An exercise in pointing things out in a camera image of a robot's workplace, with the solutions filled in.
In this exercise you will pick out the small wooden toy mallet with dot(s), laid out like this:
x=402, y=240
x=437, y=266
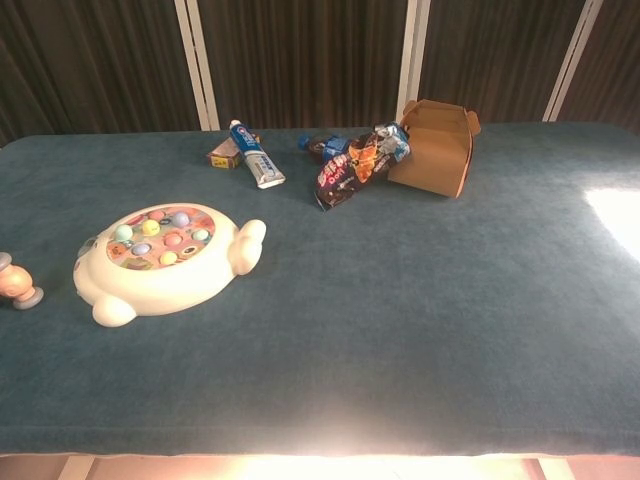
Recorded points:
x=17, y=280

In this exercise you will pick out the white whack-a-mole toy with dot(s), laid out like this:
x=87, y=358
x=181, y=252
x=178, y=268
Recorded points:
x=165, y=295

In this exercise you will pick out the dark snack bag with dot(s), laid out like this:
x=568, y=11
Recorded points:
x=350, y=170

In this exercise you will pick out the blue table cloth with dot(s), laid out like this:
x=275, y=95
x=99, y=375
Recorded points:
x=350, y=325

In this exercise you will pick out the cola bottle blue label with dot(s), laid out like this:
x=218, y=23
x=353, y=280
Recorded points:
x=320, y=145

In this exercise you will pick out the blue white toothpaste tube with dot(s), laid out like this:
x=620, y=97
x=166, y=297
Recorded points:
x=257, y=160

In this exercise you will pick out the small red brown carton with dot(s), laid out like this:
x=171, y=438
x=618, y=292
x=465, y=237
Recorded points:
x=225, y=155

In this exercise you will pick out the brown cardboard gable box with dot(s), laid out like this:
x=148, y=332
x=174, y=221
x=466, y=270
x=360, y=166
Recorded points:
x=435, y=160

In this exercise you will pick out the dark brown pleated curtain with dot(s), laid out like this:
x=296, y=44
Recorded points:
x=310, y=55

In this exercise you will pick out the white curtain frame post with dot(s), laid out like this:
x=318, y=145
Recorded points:
x=197, y=65
x=572, y=55
x=414, y=55

